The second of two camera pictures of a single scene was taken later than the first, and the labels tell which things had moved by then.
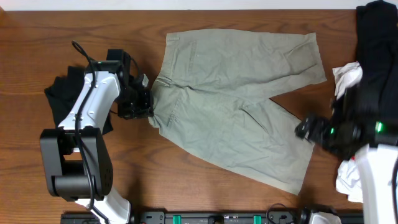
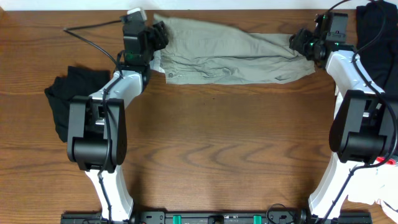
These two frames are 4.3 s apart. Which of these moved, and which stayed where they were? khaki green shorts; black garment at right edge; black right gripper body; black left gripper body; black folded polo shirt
Moved: khaki green shorts; black left gripper body; black right gripper body
Stayed: black garment at right edge; black folded polo shirt
